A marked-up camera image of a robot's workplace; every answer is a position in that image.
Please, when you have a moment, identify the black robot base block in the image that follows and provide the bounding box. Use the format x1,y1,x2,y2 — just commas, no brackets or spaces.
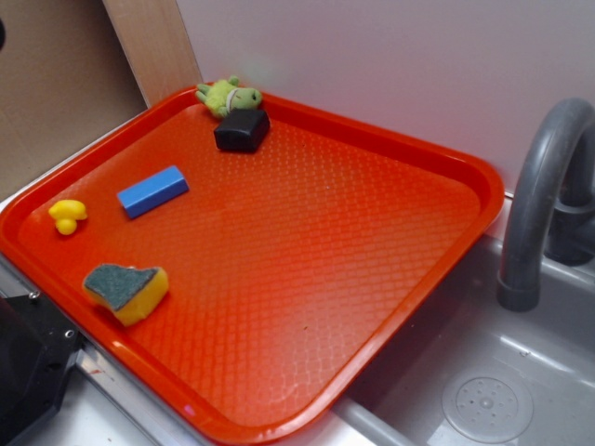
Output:
1,292,82,445

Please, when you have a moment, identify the yellow rubber duck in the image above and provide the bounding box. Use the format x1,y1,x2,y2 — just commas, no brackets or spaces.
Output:
48,199,87,235

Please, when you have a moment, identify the red plastic tray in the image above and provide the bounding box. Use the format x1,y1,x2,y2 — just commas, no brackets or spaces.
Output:
1,89,504,445

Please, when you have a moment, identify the black rectangular block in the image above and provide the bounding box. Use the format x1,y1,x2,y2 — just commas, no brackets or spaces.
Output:
214,110,271,153

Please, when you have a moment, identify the green plush frog toy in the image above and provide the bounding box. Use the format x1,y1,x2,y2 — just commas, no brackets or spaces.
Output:
195,75,263,120

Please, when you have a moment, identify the blue rectangular block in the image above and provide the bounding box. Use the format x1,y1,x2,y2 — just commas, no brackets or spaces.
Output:
116,166,190,219

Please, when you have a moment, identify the yellow green scrub sponge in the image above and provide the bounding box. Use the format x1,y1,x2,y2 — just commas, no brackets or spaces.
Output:
83,264,169,326

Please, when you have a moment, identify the grey toy sink basin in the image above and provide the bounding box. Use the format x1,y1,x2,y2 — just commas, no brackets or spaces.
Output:
334,237,594,445

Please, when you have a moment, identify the light wooden board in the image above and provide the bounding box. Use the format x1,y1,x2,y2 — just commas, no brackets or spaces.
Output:
103,0,203,106

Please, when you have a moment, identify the grey plastic faucet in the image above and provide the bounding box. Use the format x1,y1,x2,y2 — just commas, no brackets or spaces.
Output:
496,98,594,312

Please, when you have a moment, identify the brown cardboard panel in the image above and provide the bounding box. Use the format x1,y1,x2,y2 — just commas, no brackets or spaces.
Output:
1,1,146,198

